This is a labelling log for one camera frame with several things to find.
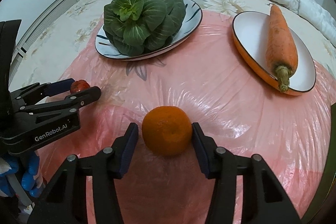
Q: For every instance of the pink plastic sheet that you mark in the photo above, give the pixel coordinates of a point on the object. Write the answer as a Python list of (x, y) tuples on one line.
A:
[(206, 78)]

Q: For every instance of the orange rimmed plate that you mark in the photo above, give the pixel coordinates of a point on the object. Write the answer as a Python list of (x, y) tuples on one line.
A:
[(250, 33)]

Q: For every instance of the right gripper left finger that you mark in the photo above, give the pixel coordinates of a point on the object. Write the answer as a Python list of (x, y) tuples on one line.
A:
[(64, 200)]

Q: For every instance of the floral bed sheet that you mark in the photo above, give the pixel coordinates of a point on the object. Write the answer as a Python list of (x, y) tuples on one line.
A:
[(59, 44)]

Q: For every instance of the green tray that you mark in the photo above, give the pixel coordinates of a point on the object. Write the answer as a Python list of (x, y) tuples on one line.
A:
[(325, 194)]

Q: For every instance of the left blue gloved hand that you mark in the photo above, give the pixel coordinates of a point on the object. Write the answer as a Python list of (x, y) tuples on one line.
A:
[(32, 179)]

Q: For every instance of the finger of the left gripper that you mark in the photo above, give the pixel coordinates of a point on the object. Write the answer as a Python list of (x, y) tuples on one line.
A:
[(36, 92), (72, 101)]

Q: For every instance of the small red fruit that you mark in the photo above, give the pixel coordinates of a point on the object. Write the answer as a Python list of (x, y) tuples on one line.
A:
[(78, 86)]

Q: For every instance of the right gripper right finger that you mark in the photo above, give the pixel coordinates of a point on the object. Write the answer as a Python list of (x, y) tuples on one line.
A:
[(264, 198)]

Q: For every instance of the large tangerine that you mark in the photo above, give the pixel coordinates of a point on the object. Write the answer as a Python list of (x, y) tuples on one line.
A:
[(167, 130)]

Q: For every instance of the carrot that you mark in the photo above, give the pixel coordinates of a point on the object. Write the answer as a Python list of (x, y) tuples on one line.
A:
[(281, 52)]

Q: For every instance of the green leafy cabbage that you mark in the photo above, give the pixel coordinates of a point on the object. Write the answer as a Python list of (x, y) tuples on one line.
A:
[(135, 27)]

